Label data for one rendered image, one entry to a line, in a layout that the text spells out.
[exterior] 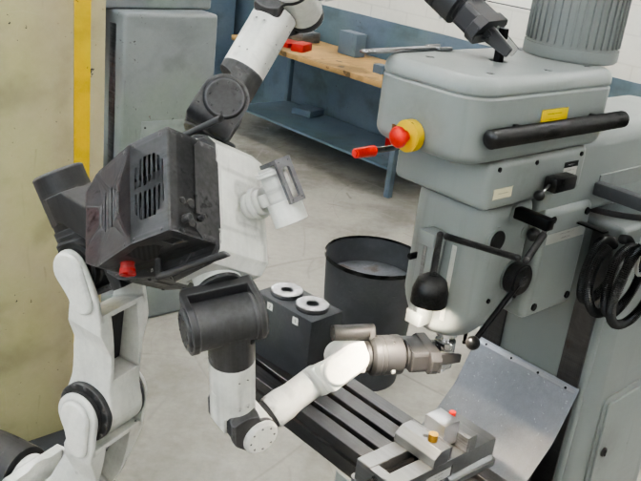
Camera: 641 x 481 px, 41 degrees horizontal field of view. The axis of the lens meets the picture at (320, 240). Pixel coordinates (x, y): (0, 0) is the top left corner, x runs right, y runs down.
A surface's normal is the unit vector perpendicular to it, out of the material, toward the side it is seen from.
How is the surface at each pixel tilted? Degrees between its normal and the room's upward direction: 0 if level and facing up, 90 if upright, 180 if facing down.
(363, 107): 90
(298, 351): 90
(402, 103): 90
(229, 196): 58
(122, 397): 81
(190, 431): 0
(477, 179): 90
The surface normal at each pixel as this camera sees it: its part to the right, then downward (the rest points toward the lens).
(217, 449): 0.11, -0.92
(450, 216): -0.74, 0.18
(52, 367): 0.66, 0.35
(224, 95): 0.19, -0.08
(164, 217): -0.61, -0.23
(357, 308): -0.29, 0.39
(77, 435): -0.47, 0.28
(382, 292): 0.15, 0.44
